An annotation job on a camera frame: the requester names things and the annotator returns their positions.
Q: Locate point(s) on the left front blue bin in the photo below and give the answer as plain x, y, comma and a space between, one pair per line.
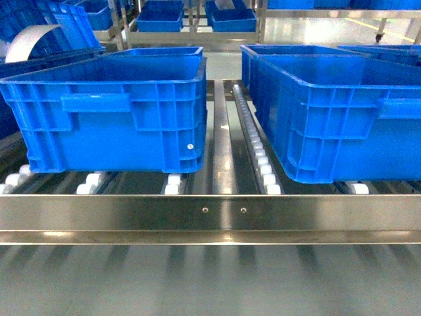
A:
113, 114

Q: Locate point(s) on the blue bin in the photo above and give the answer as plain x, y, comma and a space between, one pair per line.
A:
252, 54
341, 118
159, 51
113, 114

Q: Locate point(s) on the steel shelf rack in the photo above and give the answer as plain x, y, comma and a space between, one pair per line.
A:
131, 208
124, 33

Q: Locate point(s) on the right rear blue bin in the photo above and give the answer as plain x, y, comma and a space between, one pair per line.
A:
252, 54

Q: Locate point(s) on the white roller track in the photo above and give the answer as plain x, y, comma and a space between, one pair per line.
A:
264, 171

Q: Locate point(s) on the left rear blue bin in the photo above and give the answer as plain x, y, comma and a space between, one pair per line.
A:
159, 51

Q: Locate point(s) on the far steel shelf rack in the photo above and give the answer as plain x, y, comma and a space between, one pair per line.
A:
124, 33

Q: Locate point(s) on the steel divider rail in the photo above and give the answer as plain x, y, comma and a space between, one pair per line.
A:
223, 176

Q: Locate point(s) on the right front blue bin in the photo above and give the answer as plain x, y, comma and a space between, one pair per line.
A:
341, 118

